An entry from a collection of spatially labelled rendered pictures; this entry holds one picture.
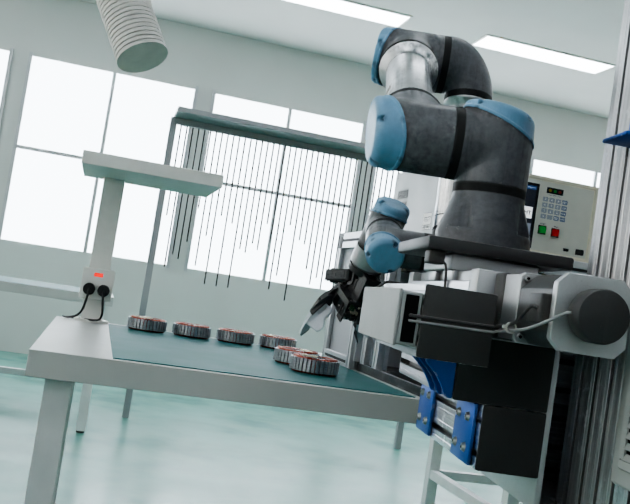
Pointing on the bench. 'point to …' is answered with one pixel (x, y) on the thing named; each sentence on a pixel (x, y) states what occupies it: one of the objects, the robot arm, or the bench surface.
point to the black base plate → (392, 378)
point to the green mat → (227, 359)
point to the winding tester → (583, 204)
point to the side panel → (343, 336)
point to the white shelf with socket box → (202, 184)
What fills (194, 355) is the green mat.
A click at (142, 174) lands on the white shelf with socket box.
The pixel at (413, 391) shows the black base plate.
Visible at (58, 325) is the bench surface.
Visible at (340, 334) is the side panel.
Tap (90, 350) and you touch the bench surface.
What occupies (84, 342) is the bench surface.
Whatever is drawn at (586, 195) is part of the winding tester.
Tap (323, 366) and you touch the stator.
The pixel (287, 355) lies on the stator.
